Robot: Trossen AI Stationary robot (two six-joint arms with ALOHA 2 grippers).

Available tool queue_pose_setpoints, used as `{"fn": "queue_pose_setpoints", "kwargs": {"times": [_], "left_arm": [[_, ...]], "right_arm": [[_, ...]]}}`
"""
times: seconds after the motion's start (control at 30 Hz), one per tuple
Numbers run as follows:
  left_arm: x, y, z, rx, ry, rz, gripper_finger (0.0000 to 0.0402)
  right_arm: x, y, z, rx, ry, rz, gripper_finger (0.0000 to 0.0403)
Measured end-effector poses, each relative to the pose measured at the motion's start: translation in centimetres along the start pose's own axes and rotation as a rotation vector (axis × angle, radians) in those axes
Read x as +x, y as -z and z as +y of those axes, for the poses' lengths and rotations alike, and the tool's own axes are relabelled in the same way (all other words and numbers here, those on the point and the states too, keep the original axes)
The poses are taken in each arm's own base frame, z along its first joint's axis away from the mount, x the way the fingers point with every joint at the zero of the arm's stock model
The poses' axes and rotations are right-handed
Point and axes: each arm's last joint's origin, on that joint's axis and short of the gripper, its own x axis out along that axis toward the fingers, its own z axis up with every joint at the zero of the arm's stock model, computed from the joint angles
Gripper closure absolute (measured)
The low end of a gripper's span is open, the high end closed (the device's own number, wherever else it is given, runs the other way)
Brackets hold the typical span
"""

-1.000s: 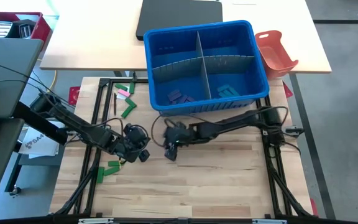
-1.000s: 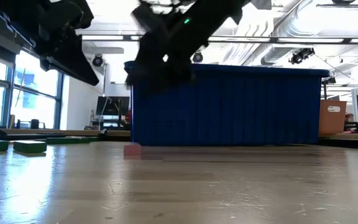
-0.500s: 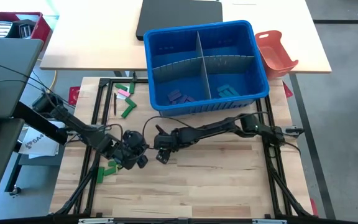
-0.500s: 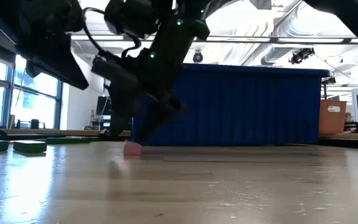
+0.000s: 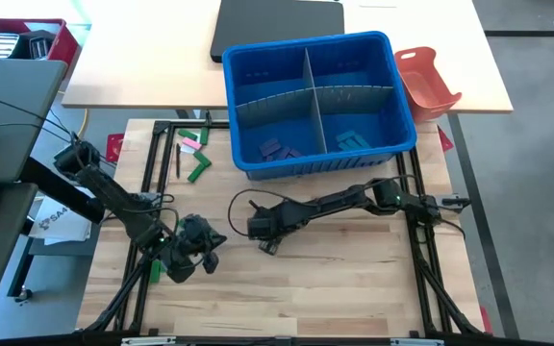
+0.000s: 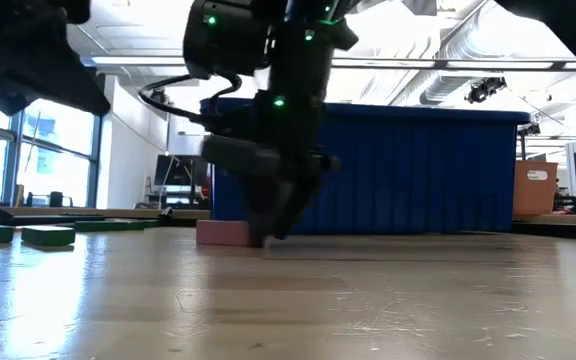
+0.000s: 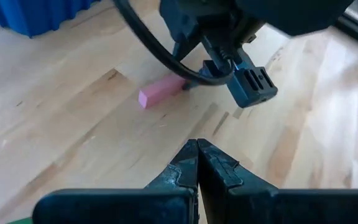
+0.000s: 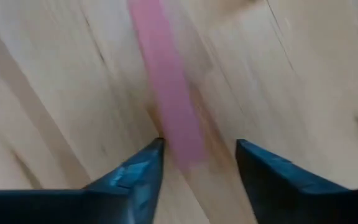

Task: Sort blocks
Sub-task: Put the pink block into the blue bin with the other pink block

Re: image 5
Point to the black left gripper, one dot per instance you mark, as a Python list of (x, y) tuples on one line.
[(190, 245)]

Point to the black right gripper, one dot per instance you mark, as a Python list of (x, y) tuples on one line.
[(272, 221)]

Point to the green wooden block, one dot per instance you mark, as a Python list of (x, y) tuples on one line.
[(155, 271), (195, 173), (203, 135), (202, 159), (187, 134)]

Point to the teal foam blocks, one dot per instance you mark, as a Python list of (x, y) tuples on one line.
[(269, 146)]

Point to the large blue plastic bin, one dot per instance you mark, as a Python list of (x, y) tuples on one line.
[(277, 127)]

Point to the teal wooden block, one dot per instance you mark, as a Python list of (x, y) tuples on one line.
[(345, 135), (346, 146), (360, 141)]

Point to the long grey slotted divider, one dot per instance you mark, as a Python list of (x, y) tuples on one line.
[(277, 108)]

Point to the short grey slotted divider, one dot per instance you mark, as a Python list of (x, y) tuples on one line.
[(308, 72)]

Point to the orange plastic basket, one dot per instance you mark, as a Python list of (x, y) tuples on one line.
[(426, 86)]

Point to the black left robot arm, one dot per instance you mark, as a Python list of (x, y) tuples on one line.
[(113, 202)]

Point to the white printed paper sheet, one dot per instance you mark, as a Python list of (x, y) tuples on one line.
[(60, 223)]

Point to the black support beam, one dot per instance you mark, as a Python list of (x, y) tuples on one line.
[(51, 188)]

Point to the light wooden table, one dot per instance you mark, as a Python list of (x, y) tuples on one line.
[(137, 57)]

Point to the black rectangular pad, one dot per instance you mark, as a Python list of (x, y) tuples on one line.
[(277, 19)]

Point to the red plastic crate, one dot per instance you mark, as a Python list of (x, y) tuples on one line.
[(63, 45)]

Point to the black toaster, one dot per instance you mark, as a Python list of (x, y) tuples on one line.
[(39, 45)]

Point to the silver ribbed metal appliance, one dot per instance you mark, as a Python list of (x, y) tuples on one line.
[(3, 45)]

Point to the silver aluminium bracket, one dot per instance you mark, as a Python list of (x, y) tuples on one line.
[(147, 341), (416, 342)]

